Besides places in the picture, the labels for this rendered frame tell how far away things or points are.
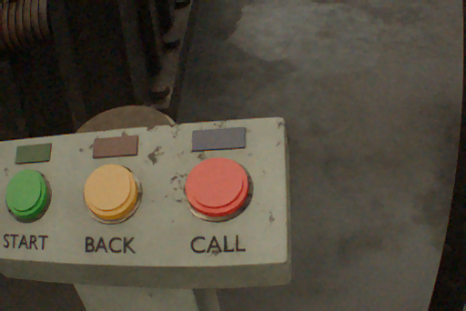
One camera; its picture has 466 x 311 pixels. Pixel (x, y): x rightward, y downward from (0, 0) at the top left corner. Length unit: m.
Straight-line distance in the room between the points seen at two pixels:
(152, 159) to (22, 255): 0.13
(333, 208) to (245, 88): 0.42
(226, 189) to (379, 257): 0.78
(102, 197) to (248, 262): 0.11
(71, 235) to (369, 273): 0.78
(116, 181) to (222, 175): 0.07
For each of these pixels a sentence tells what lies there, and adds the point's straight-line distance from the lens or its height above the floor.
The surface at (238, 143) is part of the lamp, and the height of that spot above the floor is 0.61.
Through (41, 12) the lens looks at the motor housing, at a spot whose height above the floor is 0.50.
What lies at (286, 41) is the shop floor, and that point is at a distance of 1.78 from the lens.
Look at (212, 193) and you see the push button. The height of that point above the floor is 0.61.
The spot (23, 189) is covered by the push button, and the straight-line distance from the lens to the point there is 0.52.
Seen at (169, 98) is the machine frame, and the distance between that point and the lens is 1.51.
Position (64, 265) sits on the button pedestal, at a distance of 0.50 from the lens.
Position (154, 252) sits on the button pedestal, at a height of 0.58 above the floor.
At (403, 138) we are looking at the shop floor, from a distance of 1.47.
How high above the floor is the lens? 0.93
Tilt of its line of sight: 40 degrees down
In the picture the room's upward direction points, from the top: 9 degrees counter-clockwise
